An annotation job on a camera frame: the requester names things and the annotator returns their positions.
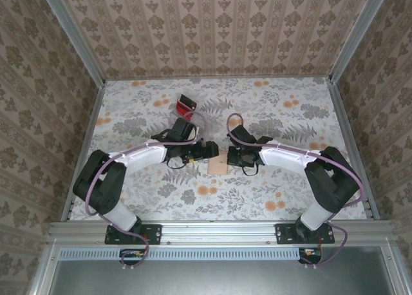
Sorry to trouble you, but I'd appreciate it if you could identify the clear acrylic card organizer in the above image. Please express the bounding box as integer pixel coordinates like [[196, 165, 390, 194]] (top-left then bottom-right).
[[169, 97, 214, 141]]

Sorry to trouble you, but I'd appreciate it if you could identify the red card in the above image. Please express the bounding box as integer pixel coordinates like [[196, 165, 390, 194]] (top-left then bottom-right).
[[175, 100, 194, 118]]

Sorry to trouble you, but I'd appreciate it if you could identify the dark maroon card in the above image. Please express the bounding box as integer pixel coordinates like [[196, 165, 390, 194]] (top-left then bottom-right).
[[178, 94, 198, 111]]

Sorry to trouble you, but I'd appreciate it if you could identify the floral patterned table mat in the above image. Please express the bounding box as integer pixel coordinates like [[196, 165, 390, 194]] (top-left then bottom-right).
[[69, 77, 370, 222]]

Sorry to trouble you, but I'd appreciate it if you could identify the aluminium mounting beam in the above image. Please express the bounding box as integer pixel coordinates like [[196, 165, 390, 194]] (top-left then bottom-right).
[[48, 220, 394, 245]]

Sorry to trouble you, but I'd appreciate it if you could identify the black connector board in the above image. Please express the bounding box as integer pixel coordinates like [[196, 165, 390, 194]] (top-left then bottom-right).
[[297, 248, 323, 265], [118, 248, 151, 266]]

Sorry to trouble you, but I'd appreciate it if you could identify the grey metal panel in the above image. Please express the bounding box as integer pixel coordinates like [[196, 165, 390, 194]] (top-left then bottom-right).
[[48, 259, 398, 295]]

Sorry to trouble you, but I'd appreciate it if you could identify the aluminium rail thin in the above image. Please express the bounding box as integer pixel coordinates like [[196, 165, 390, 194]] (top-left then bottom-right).
[[103, 77, 332, 82]]

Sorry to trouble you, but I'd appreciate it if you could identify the white slotted cable duct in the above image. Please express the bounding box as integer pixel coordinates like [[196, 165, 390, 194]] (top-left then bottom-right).
[[59, 247, 323, 261]]

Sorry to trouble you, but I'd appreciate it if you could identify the aluminium side rail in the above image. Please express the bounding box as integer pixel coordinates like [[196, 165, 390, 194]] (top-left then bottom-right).
[[328, 77, 381, 221], [60, 81, 106, 222]]

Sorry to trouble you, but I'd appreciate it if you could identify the aluminium frame post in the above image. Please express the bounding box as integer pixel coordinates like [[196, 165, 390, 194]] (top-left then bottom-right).
[[328, 0, 392, 85], [37, 0, 106, 85]]

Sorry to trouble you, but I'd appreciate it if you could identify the aluminium frame bar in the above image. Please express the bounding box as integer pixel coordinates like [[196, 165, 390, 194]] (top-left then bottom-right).
[[381, 240, 412, 295], [28, 240, 61, 295]]

